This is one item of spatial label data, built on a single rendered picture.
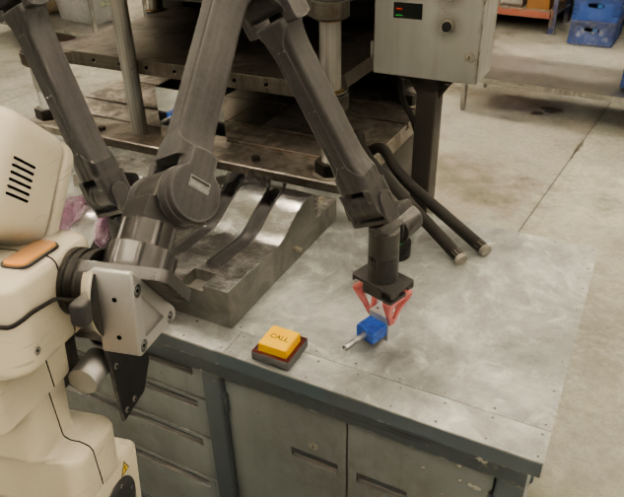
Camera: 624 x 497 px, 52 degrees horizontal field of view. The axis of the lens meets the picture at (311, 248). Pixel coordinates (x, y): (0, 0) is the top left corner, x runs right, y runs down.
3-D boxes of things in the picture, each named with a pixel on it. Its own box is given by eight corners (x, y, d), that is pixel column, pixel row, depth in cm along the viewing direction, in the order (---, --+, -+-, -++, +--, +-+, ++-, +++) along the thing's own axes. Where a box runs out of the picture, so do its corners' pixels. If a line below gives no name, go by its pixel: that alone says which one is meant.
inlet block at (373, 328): (354, 365, 121) (354, 342, 118) (334, 352, 124) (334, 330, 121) (399, 333, 128) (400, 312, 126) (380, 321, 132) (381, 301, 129)
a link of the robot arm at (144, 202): (116, 233, 82) (139, 227, 78) (137, 162, 85) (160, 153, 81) (174, 258, 88) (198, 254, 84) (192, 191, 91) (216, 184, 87)
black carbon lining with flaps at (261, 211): (220, 278, 134) (215, 239, 129) (158, 259, 141) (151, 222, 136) (299, 205, 160) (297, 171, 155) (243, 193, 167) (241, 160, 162)
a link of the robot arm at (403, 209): (340, 201, 117) (378, 193, 111) (373, 177, 124) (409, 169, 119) (364, 260, 120) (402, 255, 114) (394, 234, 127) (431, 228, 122)
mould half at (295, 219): (231, 328, 131) (225, 273, 124) (131, 296, 141) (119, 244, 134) (336, 219, 168) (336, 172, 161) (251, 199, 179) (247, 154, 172)
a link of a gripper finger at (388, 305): (383, 306, 130) (384, 267, 125) (411, 321, 125) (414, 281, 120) (361, 320, 126) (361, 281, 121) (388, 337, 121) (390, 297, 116)
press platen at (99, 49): (349, 159, 184) (349, 98, 174) (24, 99, 235) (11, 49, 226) (439, 76, 246) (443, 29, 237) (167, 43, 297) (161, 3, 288)
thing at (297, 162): (343, 204, 191) (344, 181, 187) (29, 135, 243) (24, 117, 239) (433, 112, 254) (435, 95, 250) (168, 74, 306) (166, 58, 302)
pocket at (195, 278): (205, 300, 130) (203, 285, 128) (183, 294, 132) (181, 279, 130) (218, 288, 134) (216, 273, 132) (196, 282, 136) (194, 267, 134)
